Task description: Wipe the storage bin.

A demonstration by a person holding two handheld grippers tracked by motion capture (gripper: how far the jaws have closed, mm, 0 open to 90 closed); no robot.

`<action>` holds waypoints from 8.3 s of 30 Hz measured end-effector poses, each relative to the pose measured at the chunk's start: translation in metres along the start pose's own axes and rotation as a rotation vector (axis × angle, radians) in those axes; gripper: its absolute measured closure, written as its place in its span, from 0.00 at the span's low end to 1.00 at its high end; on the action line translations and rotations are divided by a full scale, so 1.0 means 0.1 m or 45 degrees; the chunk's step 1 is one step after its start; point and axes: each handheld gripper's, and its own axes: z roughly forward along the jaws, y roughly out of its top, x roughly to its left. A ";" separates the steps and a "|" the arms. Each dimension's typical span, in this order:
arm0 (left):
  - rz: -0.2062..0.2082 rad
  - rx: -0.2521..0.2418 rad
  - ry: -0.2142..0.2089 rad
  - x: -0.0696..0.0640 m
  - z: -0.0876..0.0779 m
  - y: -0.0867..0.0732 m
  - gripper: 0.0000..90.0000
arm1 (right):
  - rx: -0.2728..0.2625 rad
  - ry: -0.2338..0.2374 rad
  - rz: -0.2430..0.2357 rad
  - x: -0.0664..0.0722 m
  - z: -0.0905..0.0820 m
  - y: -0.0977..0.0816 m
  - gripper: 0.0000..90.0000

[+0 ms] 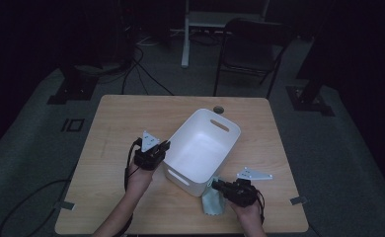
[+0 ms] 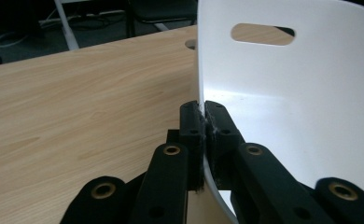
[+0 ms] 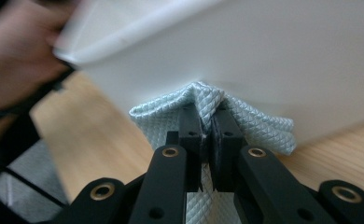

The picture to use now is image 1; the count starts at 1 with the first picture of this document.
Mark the white plastic storage bin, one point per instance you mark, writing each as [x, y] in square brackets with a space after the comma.
[200, 151]

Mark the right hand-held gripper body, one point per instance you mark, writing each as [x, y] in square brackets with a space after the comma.
[241, 196]

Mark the black folding chair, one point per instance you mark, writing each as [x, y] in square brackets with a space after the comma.
[251, 49]

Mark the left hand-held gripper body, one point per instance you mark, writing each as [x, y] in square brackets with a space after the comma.
[147, 159]

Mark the person's left hand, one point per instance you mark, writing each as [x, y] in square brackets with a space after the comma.
[139, 181]

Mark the light blue cloth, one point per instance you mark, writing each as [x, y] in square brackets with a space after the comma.
[212, 204]

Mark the black stand with flat base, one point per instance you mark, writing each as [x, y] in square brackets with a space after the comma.
[73, 89]
[309, 102]

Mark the person's right hand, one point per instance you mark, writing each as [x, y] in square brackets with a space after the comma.
[250, 214]

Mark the white metal table frame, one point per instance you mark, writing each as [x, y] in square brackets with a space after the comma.
[185, 39]

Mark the grey tape strip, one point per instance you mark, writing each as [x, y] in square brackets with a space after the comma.
[64, 205]
[299, 200]

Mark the grey round stand base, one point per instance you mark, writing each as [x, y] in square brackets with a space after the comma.
[98, 68]

